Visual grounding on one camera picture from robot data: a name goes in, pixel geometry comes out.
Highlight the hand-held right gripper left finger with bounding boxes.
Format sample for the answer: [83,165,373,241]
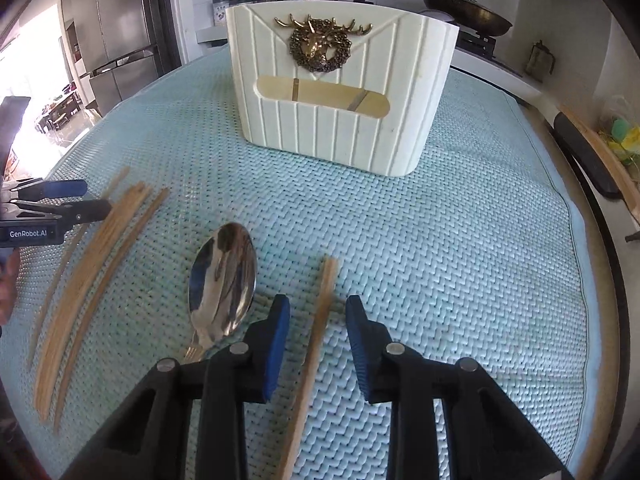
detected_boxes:
[60,294,292,480]

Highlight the grey refrigerator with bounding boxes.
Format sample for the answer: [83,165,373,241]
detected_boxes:
[60,0,183,118]

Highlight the light blue woven mat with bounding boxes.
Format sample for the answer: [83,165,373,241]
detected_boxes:
[0,50,601,480]

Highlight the dining furniture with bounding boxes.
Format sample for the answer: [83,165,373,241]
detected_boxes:
[35,92,81,131]

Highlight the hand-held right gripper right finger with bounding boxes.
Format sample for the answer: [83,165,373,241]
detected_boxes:
[345,295,576,480]

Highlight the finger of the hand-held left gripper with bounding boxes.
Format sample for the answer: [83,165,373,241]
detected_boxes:
[10,199,112,225]
[10,180,89,202]

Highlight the dark cutting board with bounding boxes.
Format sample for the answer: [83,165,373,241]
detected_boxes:
[552,111,623,198]

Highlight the bundle of wooden chopsticks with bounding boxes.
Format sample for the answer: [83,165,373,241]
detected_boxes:
[27,165,171,433]

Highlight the black gas stove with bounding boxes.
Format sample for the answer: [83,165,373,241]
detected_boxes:
[452,30,526,78]

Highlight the wooden cutting board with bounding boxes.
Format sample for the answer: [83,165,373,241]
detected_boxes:
[557,105,640,221]

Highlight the person's left hand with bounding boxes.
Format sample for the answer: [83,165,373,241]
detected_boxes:
[0,250,21,326]

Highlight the plastic bag yellow green contents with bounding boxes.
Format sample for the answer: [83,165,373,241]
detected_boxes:
[597,97,640,176]

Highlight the white utensil holder deer ornament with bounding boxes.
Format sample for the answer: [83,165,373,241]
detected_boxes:
[225,2,460,178]

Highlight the wooden chopstick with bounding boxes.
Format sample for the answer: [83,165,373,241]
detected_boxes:
[275,256,340,480]

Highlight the metal fork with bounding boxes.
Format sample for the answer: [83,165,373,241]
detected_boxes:
[180,332,213,365]

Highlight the metal spoon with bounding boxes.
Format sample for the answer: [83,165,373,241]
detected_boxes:
[187,221,258,351]

